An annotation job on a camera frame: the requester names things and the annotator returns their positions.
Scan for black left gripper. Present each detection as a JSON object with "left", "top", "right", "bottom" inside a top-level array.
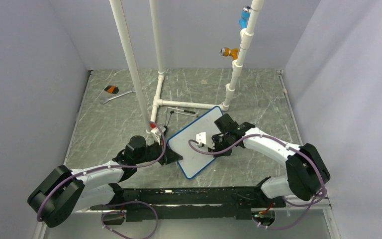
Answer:
[{"left": 135, "top": 138, "right": 183, "bottom": 166}]

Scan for blue framed whiteboard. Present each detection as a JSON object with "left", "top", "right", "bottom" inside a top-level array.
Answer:
[{"left": 167, "top": 106, "right": 223, "bottom": 179}]

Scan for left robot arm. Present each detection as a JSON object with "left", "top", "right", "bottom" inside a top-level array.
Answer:
[{"left": 27, "top": 135, "right": 183, "bottom": 228}]

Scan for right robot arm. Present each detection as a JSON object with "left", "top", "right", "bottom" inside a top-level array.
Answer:
[{"left": 211, "top": 114, "right": 331, "bottom": 207}]

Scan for black whiteboard marker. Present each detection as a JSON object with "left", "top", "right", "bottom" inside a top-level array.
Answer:
[{"left": 167, "top": 107, "right": 199, "bottom": 118}]

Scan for silver wrench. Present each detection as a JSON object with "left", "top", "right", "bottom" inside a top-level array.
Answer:
[{"left": 100, "top": 89, "right": 136, "bottom": 105}]

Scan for orange nozzle fitting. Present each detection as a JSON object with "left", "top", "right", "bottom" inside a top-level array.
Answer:
[{"left": 220, "top": 47, "right": 239, "bottom": 60}]

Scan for orange black small tool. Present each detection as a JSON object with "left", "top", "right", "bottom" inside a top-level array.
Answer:
[{"left": 104, "top": 85, "right": 119, "bottom": 94}]

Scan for blue nozzle fitting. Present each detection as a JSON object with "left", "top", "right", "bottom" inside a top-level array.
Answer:
[{"left": 238, "top": 6, "right": 252, "bottom": 29}]

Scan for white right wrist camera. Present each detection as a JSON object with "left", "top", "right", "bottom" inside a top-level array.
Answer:
[{"left": 195, "top": 132, "right": 214, "bottom": 149}]

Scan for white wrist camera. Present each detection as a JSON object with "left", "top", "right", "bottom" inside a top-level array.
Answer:
[
  {"left": 150, "top": 122, "right": 167, "bottom": 144},
  {"left": 195, "top": 132, "right": 214, "bottom": 149}
]

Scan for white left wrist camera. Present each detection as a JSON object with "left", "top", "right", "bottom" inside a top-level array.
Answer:
[{"left": 150, "top": 122, "right": 167, "bottom": 144}]

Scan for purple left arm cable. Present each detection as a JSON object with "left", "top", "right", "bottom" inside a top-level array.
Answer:
[{"left": 36, "top": 122, "right": 168, "bottom": 222}]

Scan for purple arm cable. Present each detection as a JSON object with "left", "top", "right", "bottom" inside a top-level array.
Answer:
[
  {"left": 36, "top": 122, "right": 168, "bottom": 222},
  {"left": 188, "top": 133, "right": 328, "bottom": 231}
]

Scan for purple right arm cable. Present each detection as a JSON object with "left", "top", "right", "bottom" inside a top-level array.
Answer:
[{"left": 188, "top": 133, "right": 328, "bottom": 231}]

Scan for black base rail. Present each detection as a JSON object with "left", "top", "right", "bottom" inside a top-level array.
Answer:
[{"left": 91, "top": 186, "right": 285, "bottom": 222}]

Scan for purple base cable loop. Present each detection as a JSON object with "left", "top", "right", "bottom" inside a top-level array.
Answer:
[{"left": 101, "top": 201, "right": 160, "bottom": 239}]

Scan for white pvc pipe frame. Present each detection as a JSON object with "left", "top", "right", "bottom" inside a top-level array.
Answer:
[{"left": 109, "top": 0, "right": 265, "bottom": 134}]

